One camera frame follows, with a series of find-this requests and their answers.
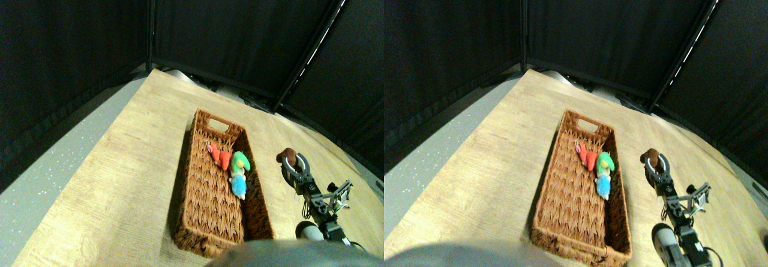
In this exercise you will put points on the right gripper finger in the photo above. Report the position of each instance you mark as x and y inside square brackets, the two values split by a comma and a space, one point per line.
[290, 174]
[653, 174]
[668, 170]
[307, 170]

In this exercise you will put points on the brown plush toy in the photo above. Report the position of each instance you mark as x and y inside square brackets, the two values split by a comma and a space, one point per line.
[288, 155]
[650, 155]

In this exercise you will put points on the pale blue white plush toy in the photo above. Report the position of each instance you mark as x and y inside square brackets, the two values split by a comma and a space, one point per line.
[603, 186]
[239, 186]

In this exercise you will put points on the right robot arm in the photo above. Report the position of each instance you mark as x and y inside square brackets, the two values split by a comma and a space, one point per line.
[687, 237]
[329, 222]

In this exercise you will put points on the green plush toy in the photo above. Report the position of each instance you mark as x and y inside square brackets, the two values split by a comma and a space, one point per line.
[240, 162]
[605, 162]

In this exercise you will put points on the orange plush toy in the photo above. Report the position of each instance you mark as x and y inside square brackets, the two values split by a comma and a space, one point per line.
[222, 159]
[588, 159]

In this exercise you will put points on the grey curtain stand foot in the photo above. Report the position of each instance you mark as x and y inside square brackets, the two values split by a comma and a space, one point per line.
[255, 102]

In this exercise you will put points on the black curtain stand pole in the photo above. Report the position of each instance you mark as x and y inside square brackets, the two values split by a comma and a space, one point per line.
[663, 87]
[152, 27]
[524, 27]
[288, 87]

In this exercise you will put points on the brown wicker basket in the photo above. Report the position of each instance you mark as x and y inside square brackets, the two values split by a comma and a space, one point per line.
[564, 213]
[204, 207]

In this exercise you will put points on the black bracket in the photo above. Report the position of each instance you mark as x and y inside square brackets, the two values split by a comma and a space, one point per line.
[701, 192]
[343, 190]

